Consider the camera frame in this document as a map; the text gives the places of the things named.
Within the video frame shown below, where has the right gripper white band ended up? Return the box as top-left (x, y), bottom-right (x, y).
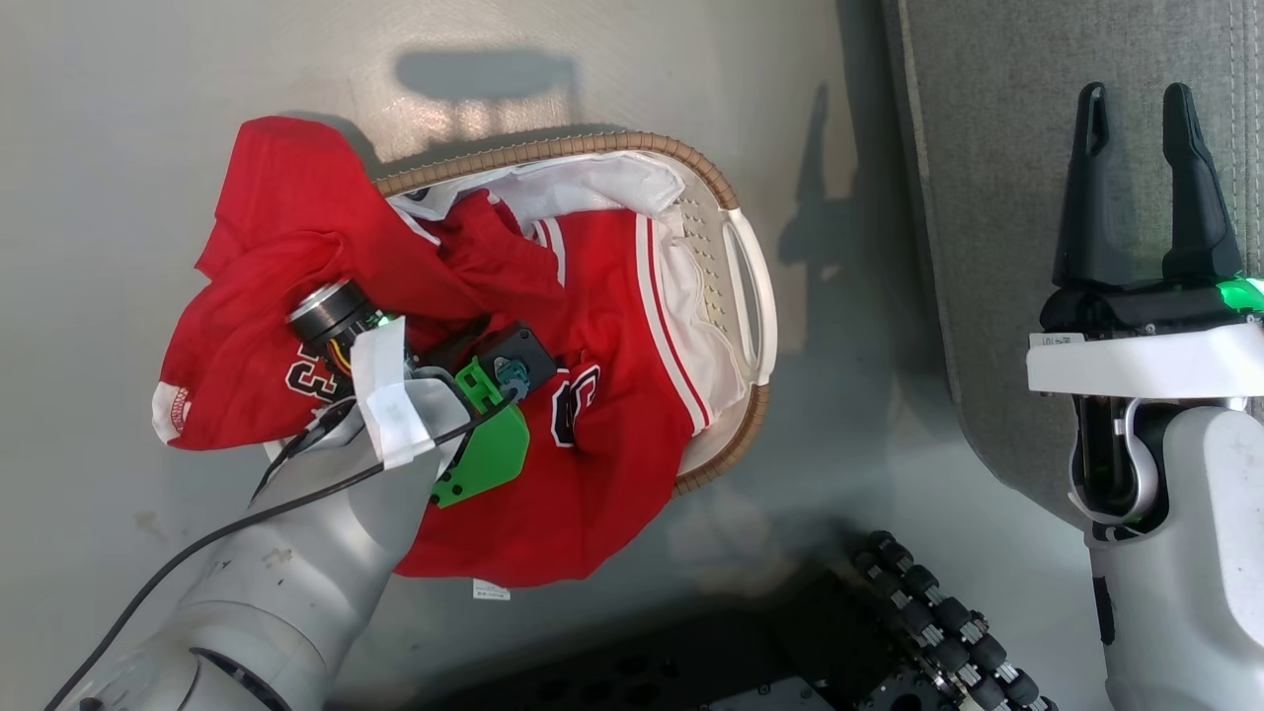
top-left (1026, 82), bottom-right (1264, 402)

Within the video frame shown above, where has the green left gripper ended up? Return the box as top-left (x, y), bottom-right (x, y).
top-left (431, 356), bottom-right (531, 511)

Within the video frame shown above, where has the red basketball jersey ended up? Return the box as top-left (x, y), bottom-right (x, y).
top-left (151, 116), bottom-right (714, 601)

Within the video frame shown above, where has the white wicker laundry basket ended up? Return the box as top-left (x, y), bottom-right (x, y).
top-left (373, 131), bottom-right (779, 498)

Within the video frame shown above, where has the grey fabric sofa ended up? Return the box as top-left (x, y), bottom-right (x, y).
top-left (882, 0), bottom-right (1264, 516)

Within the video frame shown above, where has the white garment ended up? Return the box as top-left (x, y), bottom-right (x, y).
top-left (388, 151), bottom-right (753, 428)

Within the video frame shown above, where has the black omni wheel with rollers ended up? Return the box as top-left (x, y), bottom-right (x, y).
top-left (852, 530), bottom-right (1060, 711)

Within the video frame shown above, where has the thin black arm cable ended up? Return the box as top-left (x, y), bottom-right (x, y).
top-left (44, 387), bottom-right (516, 711)

